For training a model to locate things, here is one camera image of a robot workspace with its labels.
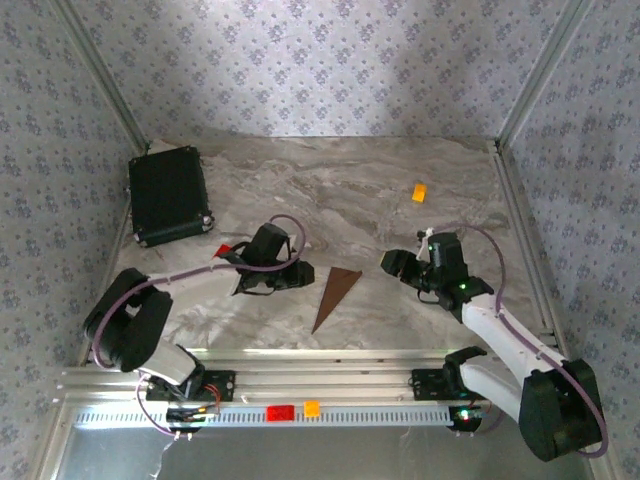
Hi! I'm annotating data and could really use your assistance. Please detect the brown paper sheet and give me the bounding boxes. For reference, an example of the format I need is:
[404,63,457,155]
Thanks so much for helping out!
[311,266,364,335]

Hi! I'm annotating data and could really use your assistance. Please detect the grey metal sheet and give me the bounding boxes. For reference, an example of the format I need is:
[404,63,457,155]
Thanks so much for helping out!
[52,423,596,480]

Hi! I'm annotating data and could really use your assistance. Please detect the black case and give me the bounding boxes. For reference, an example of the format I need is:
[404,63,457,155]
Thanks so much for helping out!
[127,145,215,249]

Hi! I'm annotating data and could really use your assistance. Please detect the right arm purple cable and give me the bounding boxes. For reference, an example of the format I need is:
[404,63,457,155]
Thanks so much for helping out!
[432,223,609,457]

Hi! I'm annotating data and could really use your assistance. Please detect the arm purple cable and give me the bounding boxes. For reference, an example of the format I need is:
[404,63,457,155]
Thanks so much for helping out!
[92,213,309,439]
[432,223,609,457]

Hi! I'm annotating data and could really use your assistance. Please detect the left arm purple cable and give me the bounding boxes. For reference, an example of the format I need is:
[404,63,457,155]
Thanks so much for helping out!
[92,213,309,439]

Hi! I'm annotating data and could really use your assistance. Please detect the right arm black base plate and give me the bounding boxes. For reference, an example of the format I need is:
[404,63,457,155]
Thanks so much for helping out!
[410,368,504,401]

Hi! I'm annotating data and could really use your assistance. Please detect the aluminium side rail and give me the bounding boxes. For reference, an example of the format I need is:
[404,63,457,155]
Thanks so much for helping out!
[492,139,571,361]
[77,199,134,366]

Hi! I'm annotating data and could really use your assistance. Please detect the aluminium mounting rail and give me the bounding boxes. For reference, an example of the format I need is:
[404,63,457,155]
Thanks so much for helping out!
[54,347,599,406]

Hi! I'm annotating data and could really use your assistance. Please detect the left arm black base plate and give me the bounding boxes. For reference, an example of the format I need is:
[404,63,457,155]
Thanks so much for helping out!
[145,369,236,403]

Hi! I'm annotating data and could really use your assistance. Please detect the grey slotted cable duct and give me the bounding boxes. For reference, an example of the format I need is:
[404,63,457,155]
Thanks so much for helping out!
[74,405,454,429]

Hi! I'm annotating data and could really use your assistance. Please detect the aluminium corner post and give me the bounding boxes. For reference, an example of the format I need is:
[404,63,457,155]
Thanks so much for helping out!
[497,0,586,151]
[52,0,151,154]

